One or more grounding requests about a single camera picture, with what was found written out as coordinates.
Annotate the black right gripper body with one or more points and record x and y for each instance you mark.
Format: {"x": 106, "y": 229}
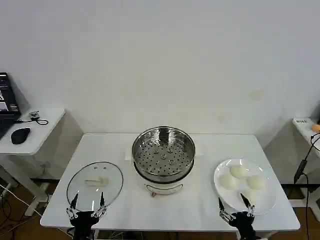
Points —
{"x": 243, "y": 225}

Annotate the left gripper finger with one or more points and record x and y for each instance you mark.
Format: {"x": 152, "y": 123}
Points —
{"x": 72, "y": 211}
{"x": 102, "y": 202}

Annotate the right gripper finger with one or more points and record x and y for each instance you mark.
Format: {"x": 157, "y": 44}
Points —
{"x": 250, "y": 209}
{"x": 225, "y": 214}

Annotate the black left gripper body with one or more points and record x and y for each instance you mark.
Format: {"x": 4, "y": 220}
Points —
{"x": 82, "y": 225}

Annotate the white steamed bun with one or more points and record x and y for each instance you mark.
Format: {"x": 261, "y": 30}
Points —
{"x": 251, "y": 193}
{"x": 255, "y": 182}
{"x": 238, "y": 172}
{"x": 228, "y": 182}

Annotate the round glass lid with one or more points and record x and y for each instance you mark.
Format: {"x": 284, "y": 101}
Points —
{"x": 85, "y": 172}

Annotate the white round plate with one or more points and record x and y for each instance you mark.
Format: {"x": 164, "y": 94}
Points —
{"x": 265, "y": 200}

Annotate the white rectangular main table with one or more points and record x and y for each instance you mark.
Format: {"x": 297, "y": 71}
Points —
{"x": 175, "y": 212}

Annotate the white electric cooking pot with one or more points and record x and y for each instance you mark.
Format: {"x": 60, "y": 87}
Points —
{"x": 162, "y": 183}

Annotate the steel perforated steamer basket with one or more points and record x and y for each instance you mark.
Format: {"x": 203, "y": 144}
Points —
{"x": 162, "y": 160}

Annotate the white side desk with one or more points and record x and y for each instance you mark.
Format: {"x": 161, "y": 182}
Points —
{"x": 45, "y": 135}

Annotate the black computer mouse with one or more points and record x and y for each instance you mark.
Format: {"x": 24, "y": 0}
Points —
{"x": 20, "y": 135}

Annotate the white desk with label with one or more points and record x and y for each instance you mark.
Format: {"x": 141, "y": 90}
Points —
{"x": 306, "y": 135}

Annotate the orange round object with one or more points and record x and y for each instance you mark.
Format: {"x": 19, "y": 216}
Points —
{"x": 316, "y": 127}

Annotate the black laptop computer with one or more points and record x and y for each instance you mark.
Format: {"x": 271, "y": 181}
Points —
{"x": 7, "y": 100}

